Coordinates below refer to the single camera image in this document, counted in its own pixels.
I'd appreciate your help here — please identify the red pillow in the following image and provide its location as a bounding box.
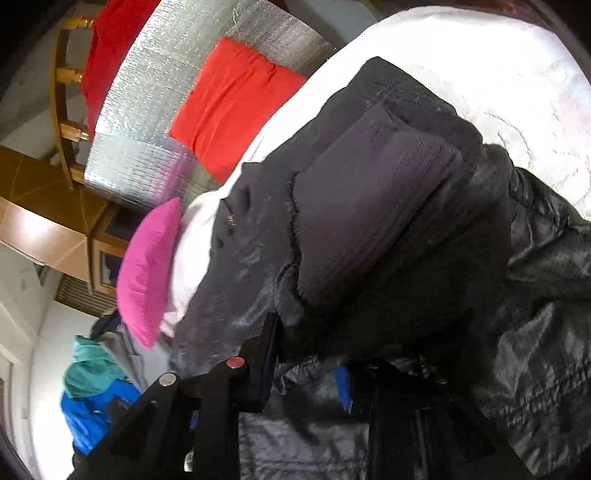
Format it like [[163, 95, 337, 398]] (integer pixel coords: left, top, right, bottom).
[[169, 37, 309, 183]]

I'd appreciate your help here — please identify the grey garment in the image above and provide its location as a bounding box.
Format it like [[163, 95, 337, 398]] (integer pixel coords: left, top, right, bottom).
[[90, 318, 153, 393]]

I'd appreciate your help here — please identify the blue jacket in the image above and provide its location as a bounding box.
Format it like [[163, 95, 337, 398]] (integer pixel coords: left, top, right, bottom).
[[60, 378, 144, 455]]

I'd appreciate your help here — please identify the teal shirt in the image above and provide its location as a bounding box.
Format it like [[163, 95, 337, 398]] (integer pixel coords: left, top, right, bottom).
[[64, 336, 127, 400]]

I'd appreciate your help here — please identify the red cloth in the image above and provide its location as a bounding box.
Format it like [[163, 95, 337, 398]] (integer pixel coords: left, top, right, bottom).
[[82, 0, 162, 134]]

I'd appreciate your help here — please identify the wooden stair railing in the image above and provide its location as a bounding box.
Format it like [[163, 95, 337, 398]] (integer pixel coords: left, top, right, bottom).
[[48, 14, 100, 190]]

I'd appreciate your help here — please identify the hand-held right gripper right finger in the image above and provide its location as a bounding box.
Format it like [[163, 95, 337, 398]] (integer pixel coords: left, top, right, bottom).
[[333, 357, 502, 480]]

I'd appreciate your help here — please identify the black quilted jacket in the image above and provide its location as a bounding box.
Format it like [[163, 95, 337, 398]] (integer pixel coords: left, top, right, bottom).
[[168, 56, 591, 480]]

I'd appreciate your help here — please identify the silver foil insulation mat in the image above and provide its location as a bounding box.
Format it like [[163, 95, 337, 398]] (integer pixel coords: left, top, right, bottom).
[[83, 0, 338, 215]]

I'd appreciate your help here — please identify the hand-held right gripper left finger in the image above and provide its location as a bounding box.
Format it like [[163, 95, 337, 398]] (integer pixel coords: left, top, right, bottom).
[[67, 313, 282, 480]]

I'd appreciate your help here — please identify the pink pillow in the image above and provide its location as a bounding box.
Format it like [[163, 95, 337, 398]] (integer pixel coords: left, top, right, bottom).
[[116, 197, 182, 349]]

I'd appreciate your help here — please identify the wooden pillar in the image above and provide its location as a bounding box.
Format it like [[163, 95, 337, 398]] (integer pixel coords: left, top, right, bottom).
[[0, 145, 134, 305]]

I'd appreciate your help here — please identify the white fleece blanket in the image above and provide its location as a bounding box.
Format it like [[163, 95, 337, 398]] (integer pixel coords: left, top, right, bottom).
[[159, 0, 587, 337]]

